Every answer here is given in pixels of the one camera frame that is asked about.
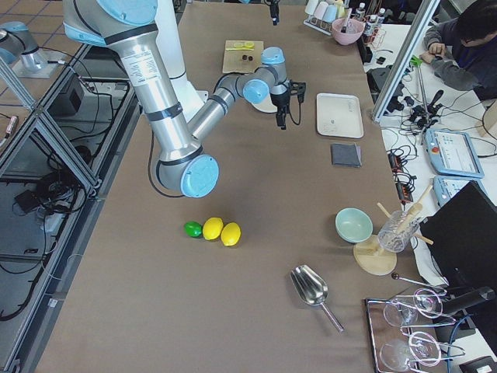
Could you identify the aluminium frame post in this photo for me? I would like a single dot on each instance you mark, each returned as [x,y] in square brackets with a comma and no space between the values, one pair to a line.
[411,41]

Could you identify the yellow lemon outer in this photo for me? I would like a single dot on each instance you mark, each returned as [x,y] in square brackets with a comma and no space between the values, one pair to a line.
[231,234]

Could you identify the cream round plate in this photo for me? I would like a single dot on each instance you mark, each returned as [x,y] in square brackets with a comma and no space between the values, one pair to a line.
[265,106]

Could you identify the pastel cup rack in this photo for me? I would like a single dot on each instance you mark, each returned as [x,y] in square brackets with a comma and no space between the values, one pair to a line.
[321,14]

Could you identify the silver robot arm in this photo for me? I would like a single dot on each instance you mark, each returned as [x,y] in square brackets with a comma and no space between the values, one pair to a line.
[182,165]
[23,46]

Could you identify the clear textured glass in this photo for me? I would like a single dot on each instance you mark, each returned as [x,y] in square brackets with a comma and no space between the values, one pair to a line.
[397,232]

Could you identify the metal scoop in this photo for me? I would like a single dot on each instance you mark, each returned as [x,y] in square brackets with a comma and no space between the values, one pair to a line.
[313,291]

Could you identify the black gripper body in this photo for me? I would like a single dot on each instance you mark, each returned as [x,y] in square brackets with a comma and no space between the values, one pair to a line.
[279,101]

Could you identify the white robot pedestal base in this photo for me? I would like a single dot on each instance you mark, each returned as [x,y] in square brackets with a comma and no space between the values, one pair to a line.
[170,49]

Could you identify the yellow lemon middle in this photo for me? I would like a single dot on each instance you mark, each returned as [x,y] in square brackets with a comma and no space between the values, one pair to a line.
[212,228]

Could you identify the mint green bowl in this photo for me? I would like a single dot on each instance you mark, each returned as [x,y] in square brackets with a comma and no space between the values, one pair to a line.
[353,225]

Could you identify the cream rabbit tray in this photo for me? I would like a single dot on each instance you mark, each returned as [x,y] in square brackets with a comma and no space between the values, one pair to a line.
[338,115]

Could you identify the yellow lemon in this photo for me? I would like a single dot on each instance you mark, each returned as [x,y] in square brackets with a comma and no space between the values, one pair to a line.
[212,228]
[231,234]

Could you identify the grey folded cloth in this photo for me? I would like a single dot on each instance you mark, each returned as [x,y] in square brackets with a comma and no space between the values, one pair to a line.
[348,155]

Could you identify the blue teach pendant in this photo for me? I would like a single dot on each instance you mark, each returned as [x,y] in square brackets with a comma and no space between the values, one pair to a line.
[445,187]
[452,153]

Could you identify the green lime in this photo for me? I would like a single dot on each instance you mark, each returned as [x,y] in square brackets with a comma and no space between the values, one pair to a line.
[193,229]

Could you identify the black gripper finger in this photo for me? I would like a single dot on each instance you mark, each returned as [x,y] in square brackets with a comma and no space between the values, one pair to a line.
[281,119]
[274,11]

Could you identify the black monitor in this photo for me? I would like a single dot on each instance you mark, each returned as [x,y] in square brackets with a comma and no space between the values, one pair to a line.
[463,231]

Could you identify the metal glass rack tray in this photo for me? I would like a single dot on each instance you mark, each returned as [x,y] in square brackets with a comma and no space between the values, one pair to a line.
[402,331]

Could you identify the pink bowl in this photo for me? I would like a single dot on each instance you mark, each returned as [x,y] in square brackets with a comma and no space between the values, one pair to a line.
[354,31]

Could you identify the wooden cup stand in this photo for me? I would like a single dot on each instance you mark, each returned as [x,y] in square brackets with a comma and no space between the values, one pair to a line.
[377,261]

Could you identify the wooden cutting board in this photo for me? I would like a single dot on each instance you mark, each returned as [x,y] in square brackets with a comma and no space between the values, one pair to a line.
[233,63]

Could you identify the lower lemon slice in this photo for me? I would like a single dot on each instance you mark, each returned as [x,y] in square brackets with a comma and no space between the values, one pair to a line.
[249,45]

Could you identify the seated person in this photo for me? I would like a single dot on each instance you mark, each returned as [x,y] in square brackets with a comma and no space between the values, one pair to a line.
[462,51]

